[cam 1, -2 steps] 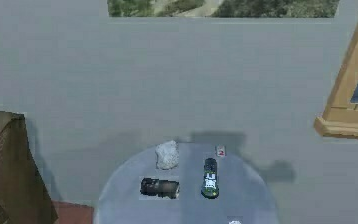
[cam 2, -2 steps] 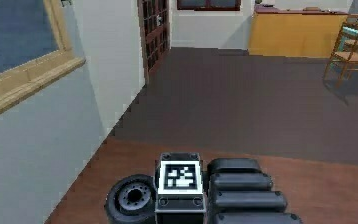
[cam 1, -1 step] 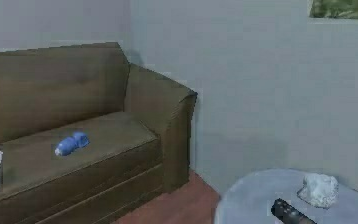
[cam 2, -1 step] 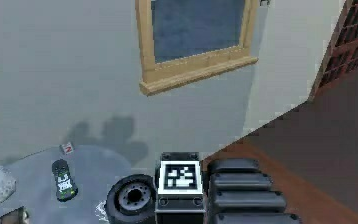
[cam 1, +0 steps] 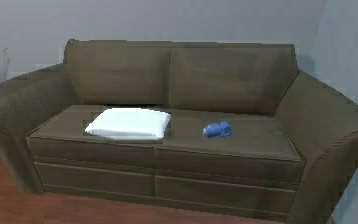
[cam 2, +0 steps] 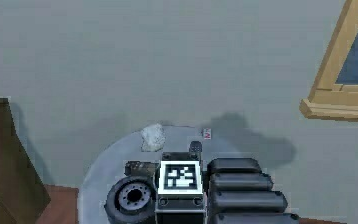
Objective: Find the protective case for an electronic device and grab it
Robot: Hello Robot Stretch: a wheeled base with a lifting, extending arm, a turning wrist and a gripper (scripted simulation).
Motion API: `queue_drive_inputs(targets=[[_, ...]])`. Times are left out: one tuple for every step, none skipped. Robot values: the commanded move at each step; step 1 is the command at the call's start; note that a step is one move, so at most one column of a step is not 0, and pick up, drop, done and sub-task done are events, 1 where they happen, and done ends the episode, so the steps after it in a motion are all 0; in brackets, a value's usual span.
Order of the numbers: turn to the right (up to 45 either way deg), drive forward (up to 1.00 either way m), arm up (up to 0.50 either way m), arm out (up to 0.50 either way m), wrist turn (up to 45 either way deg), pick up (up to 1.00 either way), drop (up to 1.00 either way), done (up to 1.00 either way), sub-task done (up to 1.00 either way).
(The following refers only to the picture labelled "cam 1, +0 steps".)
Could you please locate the white pillow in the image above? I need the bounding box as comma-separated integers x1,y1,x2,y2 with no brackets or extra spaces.
84,107,172,141

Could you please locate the blue protective case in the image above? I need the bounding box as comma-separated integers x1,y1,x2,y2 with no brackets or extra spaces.
202,120,233,139

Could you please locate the brown sofa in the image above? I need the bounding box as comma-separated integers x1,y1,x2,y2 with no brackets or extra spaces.
0,38,358,224

